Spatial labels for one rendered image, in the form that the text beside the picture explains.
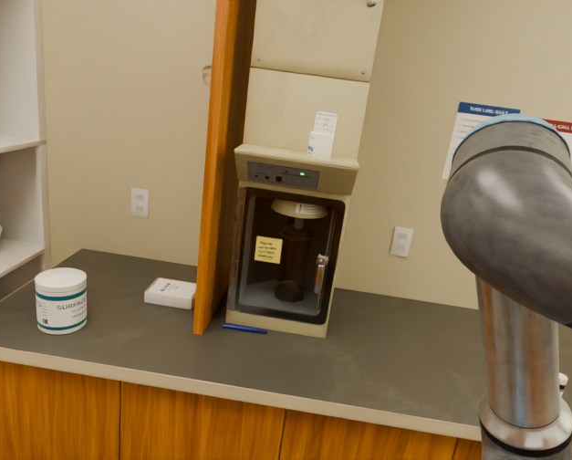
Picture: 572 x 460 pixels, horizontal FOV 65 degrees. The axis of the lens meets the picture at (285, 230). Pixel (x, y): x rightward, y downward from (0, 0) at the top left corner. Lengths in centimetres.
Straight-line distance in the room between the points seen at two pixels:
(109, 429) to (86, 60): 126
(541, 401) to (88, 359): 104
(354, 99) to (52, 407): 118
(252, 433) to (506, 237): 106
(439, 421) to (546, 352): 68
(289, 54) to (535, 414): 97
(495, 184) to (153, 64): 153
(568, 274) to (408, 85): 138
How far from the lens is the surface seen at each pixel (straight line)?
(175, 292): 156
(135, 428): 143
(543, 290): 39
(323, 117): 126
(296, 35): 126
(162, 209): 186
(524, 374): 63
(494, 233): 39
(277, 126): 127
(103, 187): 194
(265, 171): 121
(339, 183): 122
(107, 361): 131
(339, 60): 126
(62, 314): 140
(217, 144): 121
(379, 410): 124
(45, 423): 154
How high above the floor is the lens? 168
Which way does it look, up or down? 18 degrees down
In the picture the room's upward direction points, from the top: 8 degrees clockwise
